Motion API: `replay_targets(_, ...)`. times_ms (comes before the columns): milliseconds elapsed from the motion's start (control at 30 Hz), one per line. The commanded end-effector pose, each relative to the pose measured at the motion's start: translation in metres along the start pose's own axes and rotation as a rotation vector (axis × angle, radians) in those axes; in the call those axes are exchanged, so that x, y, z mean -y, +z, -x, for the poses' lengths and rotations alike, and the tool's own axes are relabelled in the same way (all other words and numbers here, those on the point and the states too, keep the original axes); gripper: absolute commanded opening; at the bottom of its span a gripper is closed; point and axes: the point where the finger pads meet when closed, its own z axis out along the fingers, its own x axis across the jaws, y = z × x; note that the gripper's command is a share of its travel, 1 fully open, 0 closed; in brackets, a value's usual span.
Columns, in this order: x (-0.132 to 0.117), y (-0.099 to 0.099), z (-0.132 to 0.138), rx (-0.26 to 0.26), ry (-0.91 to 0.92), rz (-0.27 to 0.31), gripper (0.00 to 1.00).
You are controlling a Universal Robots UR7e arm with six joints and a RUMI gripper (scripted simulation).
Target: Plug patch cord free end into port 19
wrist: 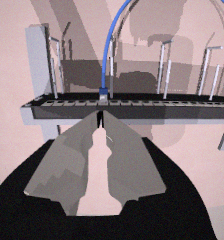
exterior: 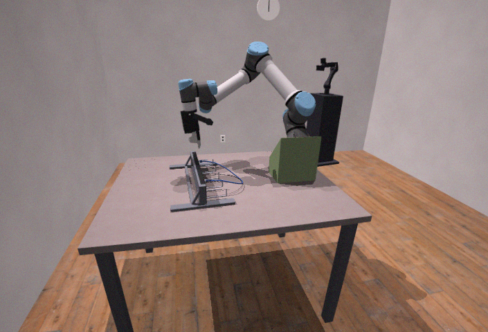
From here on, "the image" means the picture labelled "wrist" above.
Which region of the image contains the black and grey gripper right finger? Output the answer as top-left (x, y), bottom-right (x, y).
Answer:
top-left (101, 110), bottom-right (217, 240)

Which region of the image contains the white network cable plug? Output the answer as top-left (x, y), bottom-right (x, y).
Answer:
top-left (99, 87), bottom-right (108, 103)

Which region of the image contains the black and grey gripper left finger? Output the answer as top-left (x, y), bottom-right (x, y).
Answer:
top-left (0, 110), bottom-right (102, 230)

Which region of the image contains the blue network cable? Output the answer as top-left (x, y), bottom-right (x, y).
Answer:
top-left (102, 0), bottom-right (131, 88)

